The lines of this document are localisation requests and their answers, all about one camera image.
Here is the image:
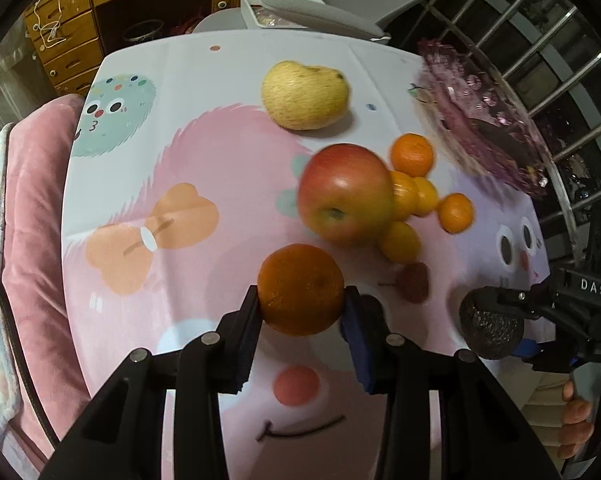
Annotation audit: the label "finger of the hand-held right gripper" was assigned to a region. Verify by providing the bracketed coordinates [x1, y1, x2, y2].
[511, 337, 574, 373]
[473, 286, 554, 321]

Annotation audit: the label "black cable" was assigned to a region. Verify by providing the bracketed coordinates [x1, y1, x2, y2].
[0, 250, 61, 446]

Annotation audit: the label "wooden desk with drawers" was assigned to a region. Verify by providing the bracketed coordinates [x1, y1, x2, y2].
[24, 0, 311, 93]

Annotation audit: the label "metal window railing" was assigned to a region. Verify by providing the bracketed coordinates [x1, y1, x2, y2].
[421, 0, 601, 261]

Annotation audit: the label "red lychee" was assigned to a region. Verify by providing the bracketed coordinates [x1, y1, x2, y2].
[399, 261, 430, 304]

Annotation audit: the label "purple glass fruit bowl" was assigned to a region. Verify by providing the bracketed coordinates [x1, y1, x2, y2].
[417, 37, 554, 197]

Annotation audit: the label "red apple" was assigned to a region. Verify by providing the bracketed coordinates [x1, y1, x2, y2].
[296, 143, 395, 247]

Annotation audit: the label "person's right hand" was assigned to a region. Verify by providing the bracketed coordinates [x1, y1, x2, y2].
[558, 380, 601, 462]

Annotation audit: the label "large orange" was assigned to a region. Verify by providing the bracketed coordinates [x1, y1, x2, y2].
[257, 243, 346, 337]

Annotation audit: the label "pink blanket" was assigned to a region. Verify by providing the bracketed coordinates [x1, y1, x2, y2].
[3, 94, 94, 461]

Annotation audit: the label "dark avocado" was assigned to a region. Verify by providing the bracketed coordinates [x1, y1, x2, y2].
[459, 292, 525, 361]

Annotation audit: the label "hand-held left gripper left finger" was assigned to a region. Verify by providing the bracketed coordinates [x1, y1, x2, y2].
[40, 285, 261, 480]

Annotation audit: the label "yellow pear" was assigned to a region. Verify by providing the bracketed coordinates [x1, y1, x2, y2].
[261, 60, 353, 131]

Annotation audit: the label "metal pot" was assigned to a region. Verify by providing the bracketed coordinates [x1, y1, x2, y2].
[122, 19, 165, 43]

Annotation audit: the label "small tangerine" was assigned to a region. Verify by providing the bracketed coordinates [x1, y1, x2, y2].
[437, 193, 475, 234]
[413, 176, 440, 217]
[391, 133, 435, 175]
[379, 220, 422, 264]
[388, 171, 421, 222]

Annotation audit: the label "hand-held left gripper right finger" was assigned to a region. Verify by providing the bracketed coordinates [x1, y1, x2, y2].
[339, 285, 564, 480]

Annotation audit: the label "white charging cable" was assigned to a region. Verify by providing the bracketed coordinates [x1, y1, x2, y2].
[33, 0, 67, 52]

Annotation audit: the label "cartoon printed tablecloth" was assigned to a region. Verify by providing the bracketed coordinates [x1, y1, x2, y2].
[63, 27, 554, 480]

